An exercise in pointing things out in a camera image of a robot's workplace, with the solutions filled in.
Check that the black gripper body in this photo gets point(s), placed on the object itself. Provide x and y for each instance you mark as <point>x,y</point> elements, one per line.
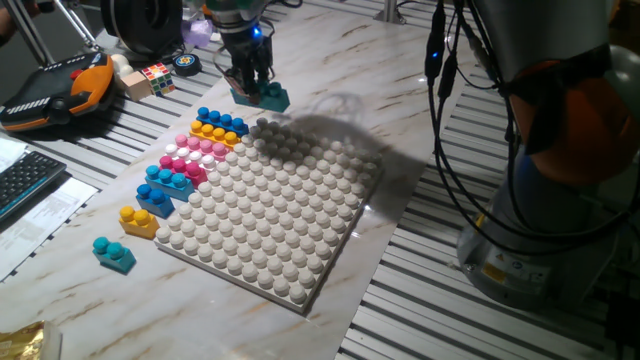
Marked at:
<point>247,44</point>

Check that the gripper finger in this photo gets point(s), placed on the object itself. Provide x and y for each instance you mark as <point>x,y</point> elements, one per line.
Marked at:
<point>246,77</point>
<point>265,67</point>

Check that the teal four-stud block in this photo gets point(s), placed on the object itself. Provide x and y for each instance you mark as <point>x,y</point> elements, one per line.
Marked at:
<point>275,100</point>

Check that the dark blue four-stud block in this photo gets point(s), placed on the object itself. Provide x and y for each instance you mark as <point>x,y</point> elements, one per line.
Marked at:
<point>222,121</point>

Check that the yellow four-stud block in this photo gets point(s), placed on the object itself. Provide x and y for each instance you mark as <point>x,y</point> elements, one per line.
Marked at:
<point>215,134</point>

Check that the black handheld device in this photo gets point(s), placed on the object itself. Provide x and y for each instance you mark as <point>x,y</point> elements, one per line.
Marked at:
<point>46,5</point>

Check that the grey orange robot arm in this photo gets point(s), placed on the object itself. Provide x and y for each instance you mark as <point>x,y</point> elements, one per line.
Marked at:
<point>565,130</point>

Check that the person hand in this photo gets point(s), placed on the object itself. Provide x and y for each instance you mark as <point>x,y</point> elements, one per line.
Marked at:
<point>6,20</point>

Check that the translucent purple plastic object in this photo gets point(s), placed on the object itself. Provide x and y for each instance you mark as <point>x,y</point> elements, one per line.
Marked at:
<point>196,32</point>

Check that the round black puck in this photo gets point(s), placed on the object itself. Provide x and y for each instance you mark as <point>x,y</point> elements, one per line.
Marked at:
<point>187,64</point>

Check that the light pink four-stud block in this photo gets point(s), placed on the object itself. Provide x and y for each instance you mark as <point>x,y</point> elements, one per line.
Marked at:
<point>206,146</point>

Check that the Rubik's cube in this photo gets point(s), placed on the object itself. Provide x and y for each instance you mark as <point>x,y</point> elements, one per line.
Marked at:
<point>159,80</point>

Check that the white four-stud block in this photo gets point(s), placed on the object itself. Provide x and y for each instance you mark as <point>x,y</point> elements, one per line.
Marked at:
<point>182,152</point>

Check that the black filament spool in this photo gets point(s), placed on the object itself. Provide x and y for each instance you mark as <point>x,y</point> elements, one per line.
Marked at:
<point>145,25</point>

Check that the magenta three-stud block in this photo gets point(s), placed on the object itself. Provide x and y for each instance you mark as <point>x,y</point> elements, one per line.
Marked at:
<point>192,172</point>

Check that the plain wooden cube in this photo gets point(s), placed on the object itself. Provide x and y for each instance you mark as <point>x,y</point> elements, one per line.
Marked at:
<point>136,86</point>

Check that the white rounded figurine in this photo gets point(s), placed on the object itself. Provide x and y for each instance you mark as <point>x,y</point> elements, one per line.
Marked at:
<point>120,64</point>

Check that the light blue three-stud block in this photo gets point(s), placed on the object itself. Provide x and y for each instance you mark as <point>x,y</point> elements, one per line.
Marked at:
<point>170,182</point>

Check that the dark blue two-stud block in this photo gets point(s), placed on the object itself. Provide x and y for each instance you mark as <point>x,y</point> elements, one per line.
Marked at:
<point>156,201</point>

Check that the white studded baseplate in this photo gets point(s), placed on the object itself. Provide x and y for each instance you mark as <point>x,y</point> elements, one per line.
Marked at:
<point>250,240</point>

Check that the thin silver rod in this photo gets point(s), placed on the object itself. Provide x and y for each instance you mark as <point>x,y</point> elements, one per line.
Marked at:
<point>80,27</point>

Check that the yellow two-stud block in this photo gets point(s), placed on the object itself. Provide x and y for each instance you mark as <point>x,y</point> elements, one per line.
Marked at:
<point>140,224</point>

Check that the black orange teach pendant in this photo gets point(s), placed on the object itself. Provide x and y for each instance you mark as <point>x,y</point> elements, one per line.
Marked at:
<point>55,95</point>

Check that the teal two-stud block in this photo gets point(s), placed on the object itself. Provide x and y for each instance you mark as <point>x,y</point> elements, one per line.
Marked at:
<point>116,256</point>

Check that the black computer keyboard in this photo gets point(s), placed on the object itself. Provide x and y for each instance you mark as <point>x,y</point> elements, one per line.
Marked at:
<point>25,182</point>

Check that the printed paper sheet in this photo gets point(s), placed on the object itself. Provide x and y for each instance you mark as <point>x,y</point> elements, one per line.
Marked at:
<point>10,152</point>
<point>45,220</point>

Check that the marble pattern board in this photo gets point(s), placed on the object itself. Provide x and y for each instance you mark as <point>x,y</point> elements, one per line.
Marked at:
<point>100,310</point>

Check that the gold foil bag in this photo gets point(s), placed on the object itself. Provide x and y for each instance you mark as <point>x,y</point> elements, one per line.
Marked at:
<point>25,342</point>

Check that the silver post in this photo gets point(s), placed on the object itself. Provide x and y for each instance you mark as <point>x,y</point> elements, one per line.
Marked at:
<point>389,12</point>

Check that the aluminium frame strut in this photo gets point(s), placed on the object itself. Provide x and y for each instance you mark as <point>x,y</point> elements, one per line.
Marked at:
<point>31,35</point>

